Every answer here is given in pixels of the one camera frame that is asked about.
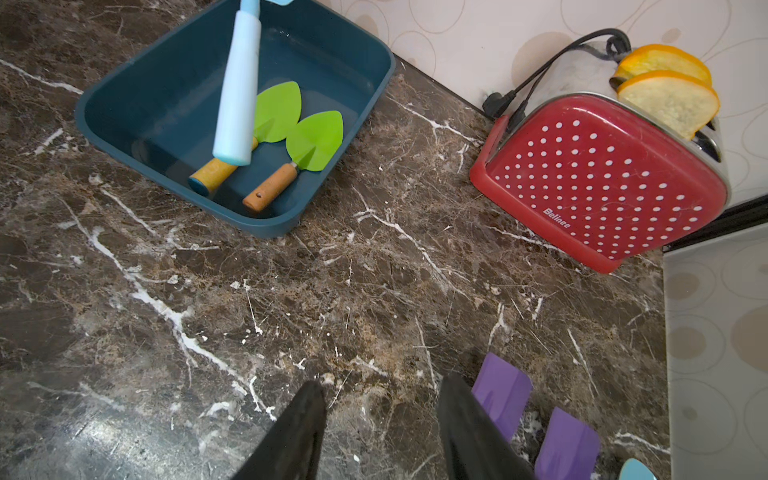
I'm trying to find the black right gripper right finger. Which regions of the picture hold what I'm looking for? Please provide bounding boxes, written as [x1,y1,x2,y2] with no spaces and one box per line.
[437,373,535,479]

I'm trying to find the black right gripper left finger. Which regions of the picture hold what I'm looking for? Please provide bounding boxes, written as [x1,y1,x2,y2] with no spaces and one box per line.
[232,380,326,479]

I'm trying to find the purple shovel pink handle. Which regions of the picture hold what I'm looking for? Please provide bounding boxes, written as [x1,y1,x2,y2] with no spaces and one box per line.
[534,408,600,480]
[472,353,533,442]

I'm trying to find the green shovel wooden handle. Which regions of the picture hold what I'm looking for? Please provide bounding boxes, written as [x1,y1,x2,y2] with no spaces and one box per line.
[242,110,344,213]

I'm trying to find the blue shovel light blue handle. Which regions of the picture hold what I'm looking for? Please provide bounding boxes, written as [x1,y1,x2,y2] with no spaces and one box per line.
[212,0,262,167]

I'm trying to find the green shovel yellow handle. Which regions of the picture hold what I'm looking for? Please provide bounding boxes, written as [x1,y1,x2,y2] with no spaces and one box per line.
[188,81,302,196]

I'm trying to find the teal plastic storage box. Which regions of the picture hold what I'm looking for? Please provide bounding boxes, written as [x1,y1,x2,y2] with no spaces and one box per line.
[75,1,395,238]

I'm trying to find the light blue shovel far right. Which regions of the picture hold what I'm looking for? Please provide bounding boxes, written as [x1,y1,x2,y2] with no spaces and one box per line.
[618,458,657,480]

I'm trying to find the red polka dot toaster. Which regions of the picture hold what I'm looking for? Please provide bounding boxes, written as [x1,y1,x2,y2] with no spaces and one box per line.
[470,42,730,273]

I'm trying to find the front bread slice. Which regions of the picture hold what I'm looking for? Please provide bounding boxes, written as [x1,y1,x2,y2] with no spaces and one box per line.
[616,70,720,140]

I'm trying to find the bread slice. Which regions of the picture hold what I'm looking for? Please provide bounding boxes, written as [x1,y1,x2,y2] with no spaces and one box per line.
[614,44,712,87]
[616,70,720,140]

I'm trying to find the rear bread slice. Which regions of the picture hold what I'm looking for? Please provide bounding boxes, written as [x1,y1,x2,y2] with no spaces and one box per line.
[614,44,712,87]

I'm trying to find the black corner frame post right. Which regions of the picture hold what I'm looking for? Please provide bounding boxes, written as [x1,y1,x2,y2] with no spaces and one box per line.
[662,195,767,254]

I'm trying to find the black toaster power cable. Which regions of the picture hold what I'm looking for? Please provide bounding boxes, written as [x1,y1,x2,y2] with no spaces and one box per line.
[481,28,633,133]

